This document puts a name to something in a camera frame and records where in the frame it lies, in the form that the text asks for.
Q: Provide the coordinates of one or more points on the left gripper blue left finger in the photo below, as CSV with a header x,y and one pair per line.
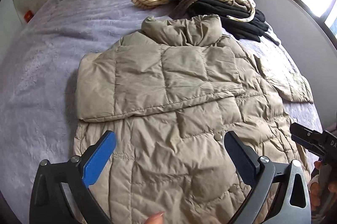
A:
x,y
49,203

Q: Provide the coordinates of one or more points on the beige quilted puffer jacket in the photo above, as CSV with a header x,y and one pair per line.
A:
x,y
170,92

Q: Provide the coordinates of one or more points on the person's right hand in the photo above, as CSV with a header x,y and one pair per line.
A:
x,y
314,191

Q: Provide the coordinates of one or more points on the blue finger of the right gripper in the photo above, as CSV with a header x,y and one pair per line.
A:
x,y
299,133
312,143

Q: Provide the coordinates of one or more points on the grey padded side panel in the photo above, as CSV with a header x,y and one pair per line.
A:
x,y
311,50

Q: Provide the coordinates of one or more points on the person's left hand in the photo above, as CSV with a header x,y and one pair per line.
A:
x,y
155,219

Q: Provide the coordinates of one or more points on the red small box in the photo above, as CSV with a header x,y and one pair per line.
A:
x,y
28,16

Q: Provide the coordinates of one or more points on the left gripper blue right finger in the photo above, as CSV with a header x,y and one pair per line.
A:
x,y
291,203

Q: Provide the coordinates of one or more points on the lavender embossed bedspread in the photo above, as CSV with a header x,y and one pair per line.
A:
x,y
39,77

